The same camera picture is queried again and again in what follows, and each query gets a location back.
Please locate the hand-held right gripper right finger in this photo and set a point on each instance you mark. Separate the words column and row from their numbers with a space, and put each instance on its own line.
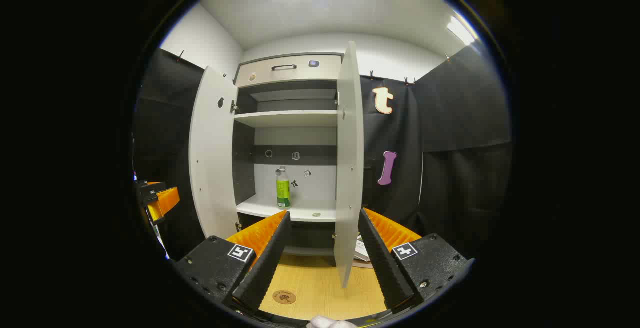
column 385, row 263

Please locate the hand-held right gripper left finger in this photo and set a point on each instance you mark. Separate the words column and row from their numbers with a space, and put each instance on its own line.
column 265, row 268

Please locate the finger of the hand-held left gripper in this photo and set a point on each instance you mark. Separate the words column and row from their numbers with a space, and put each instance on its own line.
column 167, row 200

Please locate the round cork coaster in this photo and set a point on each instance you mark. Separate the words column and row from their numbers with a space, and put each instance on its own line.
column 285, row 297

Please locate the light grey cabinet door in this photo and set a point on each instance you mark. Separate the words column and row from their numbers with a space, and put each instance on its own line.
column 350, row 168
column 212, row 158

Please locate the green label bottle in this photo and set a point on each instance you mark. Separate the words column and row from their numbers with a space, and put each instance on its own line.
column 283, row 193

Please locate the grey cabinet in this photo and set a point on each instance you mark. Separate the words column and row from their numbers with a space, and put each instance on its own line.
column 290, row 118

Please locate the grey cabinet drawer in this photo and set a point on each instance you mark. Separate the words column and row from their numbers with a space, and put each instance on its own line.
column 320, row 71

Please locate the stack of books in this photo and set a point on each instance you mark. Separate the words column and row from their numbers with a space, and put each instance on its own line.
column 362, row 253

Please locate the black backdrop cloth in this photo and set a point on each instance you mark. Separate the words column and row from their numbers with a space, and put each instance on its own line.
column 450, row 118

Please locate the ceiling light panel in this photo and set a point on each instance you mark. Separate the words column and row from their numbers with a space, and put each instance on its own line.
column 461, row 31

